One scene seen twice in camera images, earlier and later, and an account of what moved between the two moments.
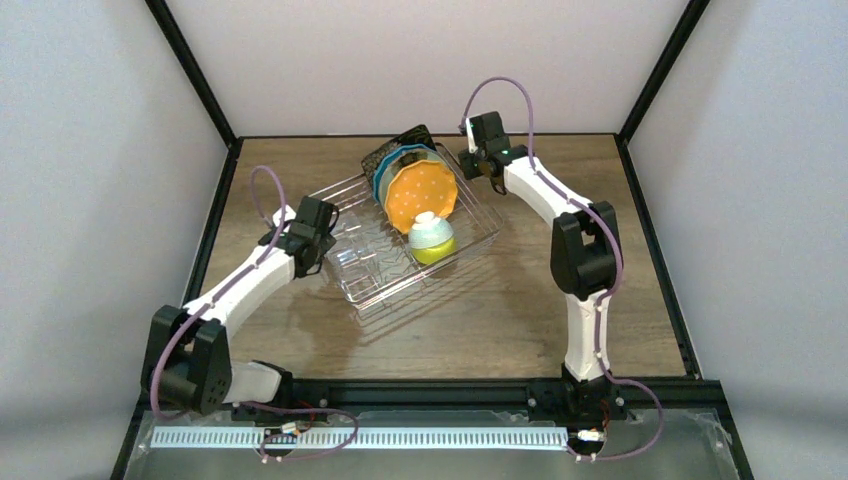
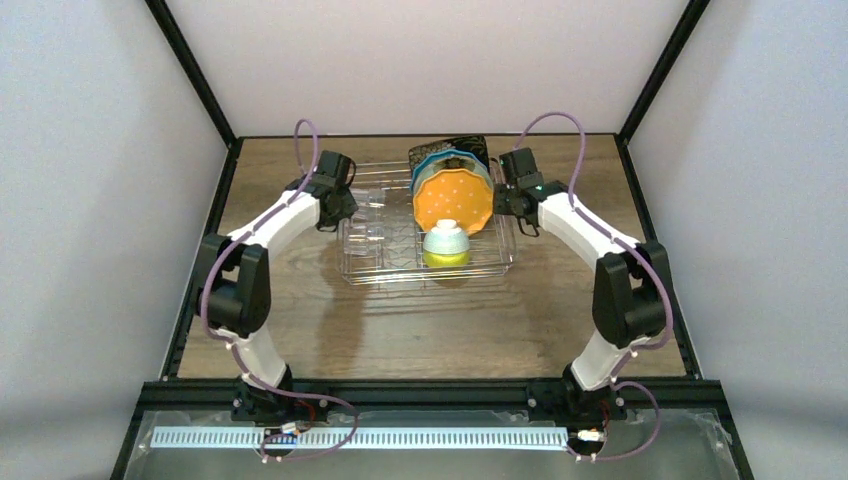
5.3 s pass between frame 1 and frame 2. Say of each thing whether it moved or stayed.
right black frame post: stayed
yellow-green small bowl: moved
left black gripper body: moved
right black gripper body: moved
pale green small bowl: moved
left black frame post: stayed
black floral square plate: moved
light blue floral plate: moved
